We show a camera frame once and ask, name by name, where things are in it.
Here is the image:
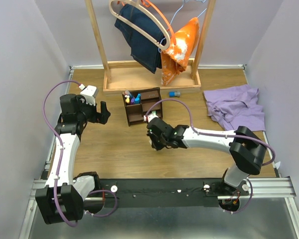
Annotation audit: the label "orange white cloth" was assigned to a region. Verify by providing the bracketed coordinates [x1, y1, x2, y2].
[160, 17, 200, 86]

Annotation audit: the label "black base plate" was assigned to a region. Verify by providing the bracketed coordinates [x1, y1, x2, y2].
[82, 177, 250, 209]

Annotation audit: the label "wooden clothes rack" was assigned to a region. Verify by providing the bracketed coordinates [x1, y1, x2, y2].
[85, 0, 216, 94]

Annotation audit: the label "dark blue jeans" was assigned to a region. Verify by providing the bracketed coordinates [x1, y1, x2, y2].
[115, 4, 166, 74]

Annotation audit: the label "brown wooden desk organizer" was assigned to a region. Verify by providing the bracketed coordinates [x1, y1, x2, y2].
[122, 87, 161, 126]

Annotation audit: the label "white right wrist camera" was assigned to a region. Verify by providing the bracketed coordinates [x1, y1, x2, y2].
[144, 113, 158, 123]

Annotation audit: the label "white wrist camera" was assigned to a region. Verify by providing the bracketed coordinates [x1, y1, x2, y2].
[79, 84, 99, 106]
[144, 113, 158, 123]

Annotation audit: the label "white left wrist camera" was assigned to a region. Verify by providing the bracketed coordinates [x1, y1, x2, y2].
[79, 84, 99, 106]

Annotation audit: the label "orange plastic hanger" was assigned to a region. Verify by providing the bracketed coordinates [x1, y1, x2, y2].
[109, 0, 176, 50]

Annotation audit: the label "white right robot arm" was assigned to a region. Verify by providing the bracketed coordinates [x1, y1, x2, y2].
[147, 117, 266, 195]

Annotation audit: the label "blue grey cylinder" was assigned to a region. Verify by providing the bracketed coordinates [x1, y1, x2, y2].
[168, 91, 181, 98]

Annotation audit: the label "light blue wire hanger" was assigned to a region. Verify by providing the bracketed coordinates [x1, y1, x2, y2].
[158, 0, 208, 53]

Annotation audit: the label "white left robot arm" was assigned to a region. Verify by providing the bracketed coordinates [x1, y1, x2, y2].
[35, 94, 111, 227]

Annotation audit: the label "beige wooden hanger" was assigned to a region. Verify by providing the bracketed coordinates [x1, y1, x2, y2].
[108, 0, 176, 51]

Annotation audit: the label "purple cloth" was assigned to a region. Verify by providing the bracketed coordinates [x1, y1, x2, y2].
[203, 84, 266, 131]

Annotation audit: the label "beige eraser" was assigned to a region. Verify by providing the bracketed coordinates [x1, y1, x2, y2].
[149, 140, 156, 151]

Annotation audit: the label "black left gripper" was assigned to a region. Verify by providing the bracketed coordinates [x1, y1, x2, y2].
[77, 95, 111, 124]

